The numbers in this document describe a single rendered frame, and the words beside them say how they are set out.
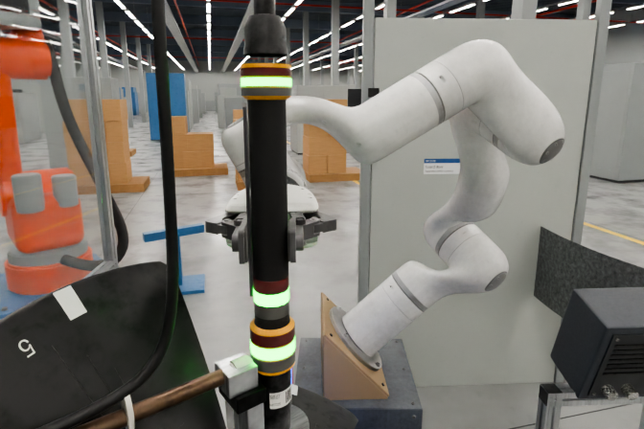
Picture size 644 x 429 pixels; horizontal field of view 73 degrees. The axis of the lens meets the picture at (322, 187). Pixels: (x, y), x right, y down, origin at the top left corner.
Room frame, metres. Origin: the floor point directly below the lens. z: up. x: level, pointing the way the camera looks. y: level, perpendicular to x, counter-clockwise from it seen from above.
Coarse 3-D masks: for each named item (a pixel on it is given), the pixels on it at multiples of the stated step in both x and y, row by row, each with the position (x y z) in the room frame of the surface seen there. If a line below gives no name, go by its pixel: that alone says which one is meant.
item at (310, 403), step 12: (300, 396) 0.61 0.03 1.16; (312, 396) 0.62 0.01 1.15; (228, 408) 0.55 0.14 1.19; (300, 408) 0.57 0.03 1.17; (312, 408) 0.59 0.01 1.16; (324, 408) 0.60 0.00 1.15; (336, 408) 0.61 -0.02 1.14; (228, 420) 0.53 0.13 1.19; (312, 420) 0.55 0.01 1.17; (324, 420) 0.56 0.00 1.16; (336, 420) 0.57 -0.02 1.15; (348, 420) 0.59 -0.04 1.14
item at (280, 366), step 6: (294, 354) 0.38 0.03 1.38; (258, 360) 0.37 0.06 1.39; (282, 360) 0.37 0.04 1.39; (288, 360) 0.37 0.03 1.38; (294, 360) 0.38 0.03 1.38; (258, 366) 0.37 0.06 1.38; (264, 366) 0.36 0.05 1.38; (270, 366) 0.36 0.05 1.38; (276, 366) 0.36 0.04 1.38; (282, 366) 0.37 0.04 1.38; (288, 366) 0.37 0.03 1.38; (264, 372) 0.36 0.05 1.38; (270, 372) 0.36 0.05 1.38; (276, 372) 0.36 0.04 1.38
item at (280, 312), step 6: (258, 306) 0.37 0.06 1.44; (282, 306) 0.37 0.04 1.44; (288, 306) 0.38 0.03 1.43; (258, 312) 0.37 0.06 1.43; (264, 312) 0.37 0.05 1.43; (270, 312) 0.37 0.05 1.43; (276, 312) 0.37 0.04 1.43; (282, 312) 0.37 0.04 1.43; (288, 312) 0.38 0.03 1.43; (264, 318) 0.37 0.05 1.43; (270, 318) 0.37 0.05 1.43; (276, 318) 0.37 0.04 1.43
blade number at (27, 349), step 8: (24, 336) 0.35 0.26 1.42; (32, 336) 0.35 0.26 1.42; (8, 344) 0.34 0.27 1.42; (16, 344) 0.34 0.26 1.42; (24, 344) 0.34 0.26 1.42; (32, 344) 0.35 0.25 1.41; (40, 344) 0.35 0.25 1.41; (16, 352) 0.34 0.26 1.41; (24, 352) 0.34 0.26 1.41; (32, 352) 0.34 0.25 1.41; (40, 352) 0.35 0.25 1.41; (24, 360) 0.34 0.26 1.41; (32, 360) 0.34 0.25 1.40
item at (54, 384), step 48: (96, 288) 0.41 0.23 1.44; (144, 288) 0.44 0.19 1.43; (0, 336) 0.34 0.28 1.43; (48, 336) 0.36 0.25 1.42; (96, 336) 0.38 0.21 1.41; (144, 336) 0.40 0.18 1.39; (192, 336) 0.42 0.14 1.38; (0, 384) 0.32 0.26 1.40; (48, 384) 0.33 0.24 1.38; (96, 384) 0.35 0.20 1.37; (144, 384) 0.36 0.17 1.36
